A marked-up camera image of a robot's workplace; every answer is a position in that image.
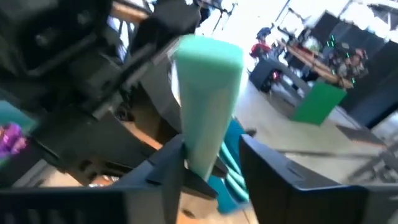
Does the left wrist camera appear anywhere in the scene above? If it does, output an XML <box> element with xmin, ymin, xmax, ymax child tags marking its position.
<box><xmin>133</xmin><ymin>0</ymin><xmax>203</xmax><ymax>44</ymax></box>

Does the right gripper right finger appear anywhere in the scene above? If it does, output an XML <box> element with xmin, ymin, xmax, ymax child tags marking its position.
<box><xmin>239</xmin><ymin>134</ymin><xmax>398</xmax><ymax>224</ymax></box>

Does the iridescent purple spoon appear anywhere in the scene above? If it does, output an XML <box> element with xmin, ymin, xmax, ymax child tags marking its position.
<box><xmin>0</xmin><ymin>122</ymin><xmax>28</xmax><ymax>160</ymax></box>

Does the wooden workbench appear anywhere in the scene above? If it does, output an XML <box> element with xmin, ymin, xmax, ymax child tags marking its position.
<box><xmin>279</xmin><ymin>40</ymin><xmax>355</xmax><ymax>90</ymax></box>

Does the blue plastic bin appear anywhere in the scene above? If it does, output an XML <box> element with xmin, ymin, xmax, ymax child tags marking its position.
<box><xmin>206</xmin><ymin>118</ymin><xmax>251</xmax><ymax>215</ymax></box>

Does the translucent green bin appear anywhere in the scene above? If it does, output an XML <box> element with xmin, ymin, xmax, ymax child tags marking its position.
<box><xmin>0</xmin><ymin>99</ymin><xmax>40</xmax><ymax>169</ymax></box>

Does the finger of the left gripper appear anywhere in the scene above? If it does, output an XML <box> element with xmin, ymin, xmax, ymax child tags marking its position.
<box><xmin>30</xmin><ymin>108</ymin><xmax>162</xmax><ymax>187</ymax></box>
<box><xmin>139</xmin><ymin>40</ymin><xmax>183</xmax><ymax>131</ymax></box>

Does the green board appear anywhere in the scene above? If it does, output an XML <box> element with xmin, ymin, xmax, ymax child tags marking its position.
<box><xmin>291</xmin><ymin>81</ymin><xmax>348</xmax><ymax>126</ymax></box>

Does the person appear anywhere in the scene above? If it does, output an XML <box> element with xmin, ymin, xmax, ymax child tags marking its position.
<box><xmin>251</xmin><ymin>26</ymin><xmax>274</xmax><ymax>60</ymax></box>

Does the dark grey cabinet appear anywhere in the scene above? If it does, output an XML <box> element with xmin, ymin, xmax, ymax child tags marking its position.
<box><xmin>248</xmin><ymin>57</ymin><xmax>312</xmax><ymax>103</ymax></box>

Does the teal handled spoon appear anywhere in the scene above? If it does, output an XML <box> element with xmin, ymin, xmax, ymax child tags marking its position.
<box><xmin>219</xmin><ymin>141</ymin><xmax>243</xmax><ymax>177</ymax></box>
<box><xmin>174</xmin><ymin>33</ymin><xmax>245</xmax><ymax>182</ymax></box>
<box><xmin>225</xmin><ymin>172</ymin><xmax>250</xmax><ymax>203</ymax></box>

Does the black partition panel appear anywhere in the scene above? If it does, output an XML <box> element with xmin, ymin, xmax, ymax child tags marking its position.
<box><xmin>310</xmin><ymin>11</ymin><xmax>398</xmax><ymax>128</ymax></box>

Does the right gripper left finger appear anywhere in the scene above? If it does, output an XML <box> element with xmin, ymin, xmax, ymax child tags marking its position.
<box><xmin>0</xmin><ymin>134</ymin><xmax>218</xmax><ymax>224</ymax></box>

